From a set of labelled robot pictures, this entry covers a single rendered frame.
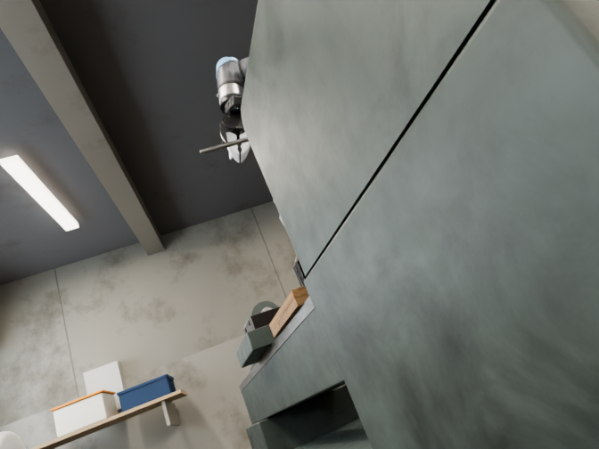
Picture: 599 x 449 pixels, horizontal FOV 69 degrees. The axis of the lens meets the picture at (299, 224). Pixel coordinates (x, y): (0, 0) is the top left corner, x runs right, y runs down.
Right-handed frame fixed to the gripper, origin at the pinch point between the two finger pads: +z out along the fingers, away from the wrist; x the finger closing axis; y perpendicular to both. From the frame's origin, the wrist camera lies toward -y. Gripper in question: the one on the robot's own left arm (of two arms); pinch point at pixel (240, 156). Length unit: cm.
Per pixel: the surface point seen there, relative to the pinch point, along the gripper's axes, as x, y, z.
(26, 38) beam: 90, 94, -144
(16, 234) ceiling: 164, 332, -148
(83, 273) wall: 121, 423, -140
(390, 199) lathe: -6, -56, 46
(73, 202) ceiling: 108, 296, -161
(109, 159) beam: 65, 211, -150
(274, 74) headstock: 1.0, -44.2, 16.3
